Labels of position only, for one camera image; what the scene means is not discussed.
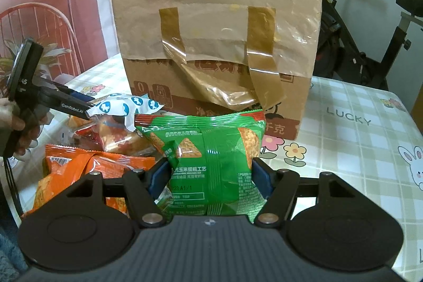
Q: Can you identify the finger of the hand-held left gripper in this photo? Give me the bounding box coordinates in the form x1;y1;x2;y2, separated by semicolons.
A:
53;81;97;103
49;96;92;119

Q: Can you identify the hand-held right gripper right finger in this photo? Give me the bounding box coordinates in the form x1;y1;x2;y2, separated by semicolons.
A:
251;158;361;227

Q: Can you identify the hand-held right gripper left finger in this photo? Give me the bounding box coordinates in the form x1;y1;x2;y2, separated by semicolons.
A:
67;158;174;227

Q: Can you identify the green snack bag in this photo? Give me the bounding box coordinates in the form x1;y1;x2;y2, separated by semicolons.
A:
134;110;268;217

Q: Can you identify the white blue-dotted snack packet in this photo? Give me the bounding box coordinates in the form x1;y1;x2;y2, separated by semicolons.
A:
86;95;165;134

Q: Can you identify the brown paper bag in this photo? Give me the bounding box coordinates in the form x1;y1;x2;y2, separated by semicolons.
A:
110;0;328;141

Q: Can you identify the person's left hand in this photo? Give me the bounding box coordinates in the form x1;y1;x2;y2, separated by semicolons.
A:
0;98;42;156

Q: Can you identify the red snack packet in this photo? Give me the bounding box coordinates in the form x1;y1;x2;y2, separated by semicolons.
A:
69;115;104;150

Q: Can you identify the clear pastry packet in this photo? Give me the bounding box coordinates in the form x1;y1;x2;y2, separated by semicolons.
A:
96;118;157;158

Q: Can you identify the orange snack bag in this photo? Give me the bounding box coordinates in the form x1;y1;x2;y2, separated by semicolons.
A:
33;144;160;214

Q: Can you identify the red printed curtain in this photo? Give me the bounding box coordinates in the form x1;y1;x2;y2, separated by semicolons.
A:
0;0;166;104

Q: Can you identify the checked printed tablecloth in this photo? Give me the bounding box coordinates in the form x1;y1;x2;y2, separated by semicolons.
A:
43;54;423;269

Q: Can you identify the black exercise bike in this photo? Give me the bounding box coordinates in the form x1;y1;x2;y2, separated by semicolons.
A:
297;0;423;91

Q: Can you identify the black cable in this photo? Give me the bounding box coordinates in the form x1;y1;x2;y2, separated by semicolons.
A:
3;153;24;217

